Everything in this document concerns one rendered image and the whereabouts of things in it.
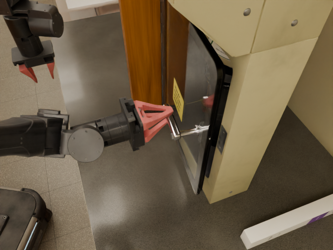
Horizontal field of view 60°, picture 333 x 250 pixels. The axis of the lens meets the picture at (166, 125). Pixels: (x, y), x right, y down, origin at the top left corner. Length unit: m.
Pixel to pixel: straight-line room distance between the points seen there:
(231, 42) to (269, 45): 0.07
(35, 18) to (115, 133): 0.34
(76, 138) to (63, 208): 1.43
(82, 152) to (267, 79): 0.31
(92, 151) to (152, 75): 0.43
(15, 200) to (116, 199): 1.01
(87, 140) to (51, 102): 1.98
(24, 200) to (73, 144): 1.25
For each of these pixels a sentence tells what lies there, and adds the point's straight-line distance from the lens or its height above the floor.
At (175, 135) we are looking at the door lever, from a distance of 0.55.
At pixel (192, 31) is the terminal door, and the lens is 0.50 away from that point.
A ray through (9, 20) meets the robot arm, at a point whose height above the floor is 1.29.
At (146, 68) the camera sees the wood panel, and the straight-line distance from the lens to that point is 0.84.
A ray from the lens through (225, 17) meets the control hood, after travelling 0.35.
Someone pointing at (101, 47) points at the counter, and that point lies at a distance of 1.24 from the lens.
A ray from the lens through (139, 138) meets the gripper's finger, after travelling 0.57.
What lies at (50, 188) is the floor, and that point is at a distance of 1.99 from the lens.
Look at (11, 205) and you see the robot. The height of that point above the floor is 0.24.
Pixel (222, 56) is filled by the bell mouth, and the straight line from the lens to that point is 0.54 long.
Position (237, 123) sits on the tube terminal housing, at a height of 1.26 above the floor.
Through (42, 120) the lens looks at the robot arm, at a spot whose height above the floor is 1.27.
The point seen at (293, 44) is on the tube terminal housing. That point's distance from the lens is 0.45.
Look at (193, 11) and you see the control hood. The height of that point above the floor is 1.49.
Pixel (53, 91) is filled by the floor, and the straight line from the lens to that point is 2.55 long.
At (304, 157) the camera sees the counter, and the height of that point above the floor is 0.94.
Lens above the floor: 1.65
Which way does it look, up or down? 51 degrees down
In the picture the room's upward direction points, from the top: straight up
